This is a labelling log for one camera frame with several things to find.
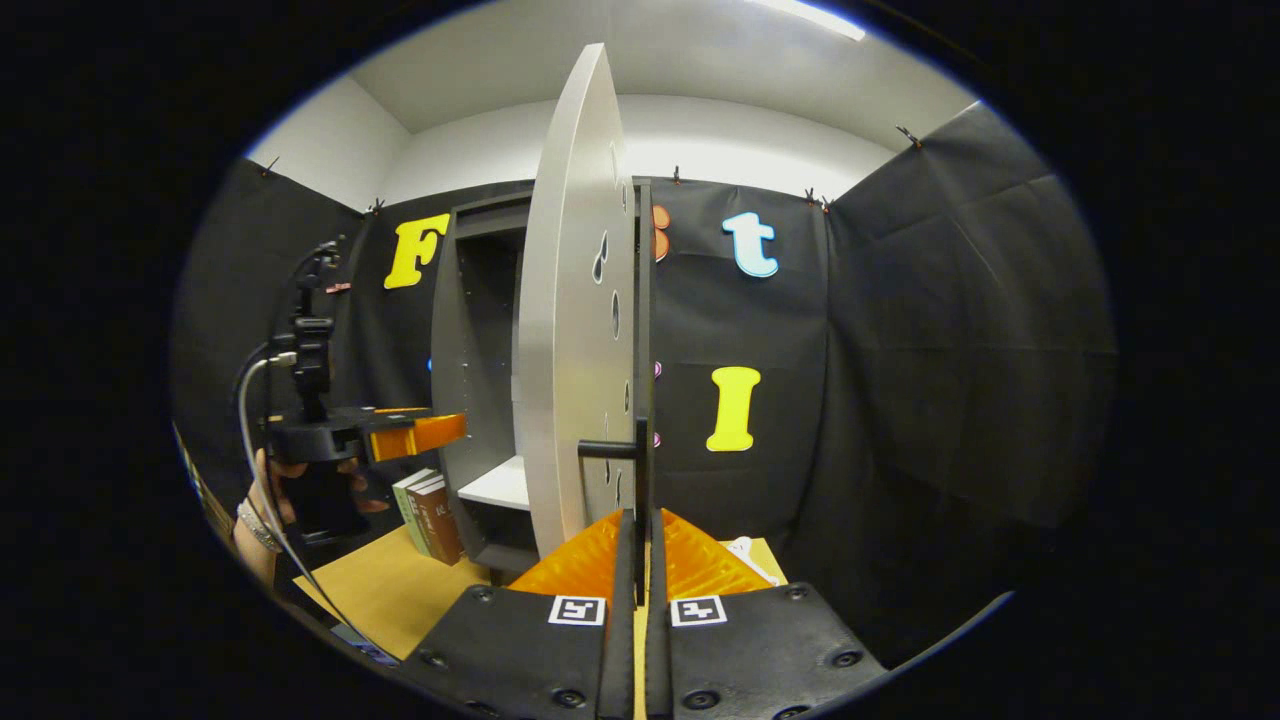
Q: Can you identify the black backdrop cloth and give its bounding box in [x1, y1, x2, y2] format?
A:
[170, 100, 1116, 661]

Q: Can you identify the dark grey cabinet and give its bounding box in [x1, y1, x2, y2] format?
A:
[430, 178, 658, 601]

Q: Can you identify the brown book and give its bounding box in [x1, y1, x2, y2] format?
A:
[412, 475, 467, 567]

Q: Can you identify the long ceiling light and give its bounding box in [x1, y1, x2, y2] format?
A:
[745, 0, 867, 43]

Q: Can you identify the silver bracelet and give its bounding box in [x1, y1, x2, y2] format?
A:
[236, 498, 286, 554]

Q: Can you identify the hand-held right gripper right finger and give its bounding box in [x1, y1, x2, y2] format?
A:
[645, 508, 889, 720]

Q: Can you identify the white cabinet shelf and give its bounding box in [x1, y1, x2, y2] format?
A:
[457, 455, 531, 511]

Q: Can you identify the beige cabinet door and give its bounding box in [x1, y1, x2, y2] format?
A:
[515, 42, 653, 604]

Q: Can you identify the grey cable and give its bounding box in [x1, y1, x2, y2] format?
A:
[236, 345, 381, 651]

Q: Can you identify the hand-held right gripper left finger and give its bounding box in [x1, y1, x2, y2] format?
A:
[400, 508, 638, 720]

